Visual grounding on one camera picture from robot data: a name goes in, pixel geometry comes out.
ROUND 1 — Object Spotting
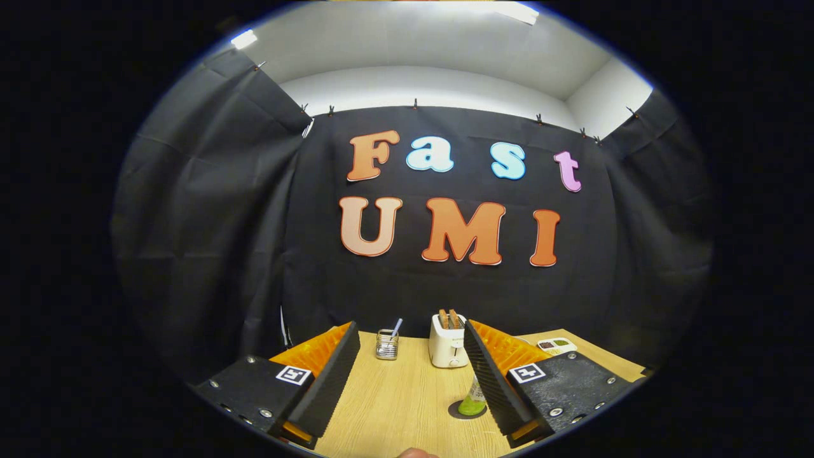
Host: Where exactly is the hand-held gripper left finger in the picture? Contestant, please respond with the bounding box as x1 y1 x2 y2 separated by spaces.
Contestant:
191 321 362 450

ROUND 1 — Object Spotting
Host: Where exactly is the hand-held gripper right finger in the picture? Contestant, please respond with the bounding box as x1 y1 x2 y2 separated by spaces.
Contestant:
462 319 647 450

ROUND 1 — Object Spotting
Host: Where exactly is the white green juice bottle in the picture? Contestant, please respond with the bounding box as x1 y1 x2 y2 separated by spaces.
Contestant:
457 375 487 417

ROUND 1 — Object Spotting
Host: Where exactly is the dark brown round coaster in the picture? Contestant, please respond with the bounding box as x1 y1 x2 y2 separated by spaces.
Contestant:
448 399 488 420

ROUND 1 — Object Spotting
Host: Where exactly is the white toaster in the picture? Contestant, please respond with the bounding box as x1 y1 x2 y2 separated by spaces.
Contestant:
428 312 471 369

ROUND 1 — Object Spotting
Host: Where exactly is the wooden table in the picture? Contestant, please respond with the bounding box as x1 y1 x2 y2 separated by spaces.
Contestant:
286 328 649 458

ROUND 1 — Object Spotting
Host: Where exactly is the large ceiling light panel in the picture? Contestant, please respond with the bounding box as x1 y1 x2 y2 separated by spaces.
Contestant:
496 2 540 25

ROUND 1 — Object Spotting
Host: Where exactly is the wire mesh holder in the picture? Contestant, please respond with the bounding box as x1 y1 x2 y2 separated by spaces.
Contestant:
375 329 400 361

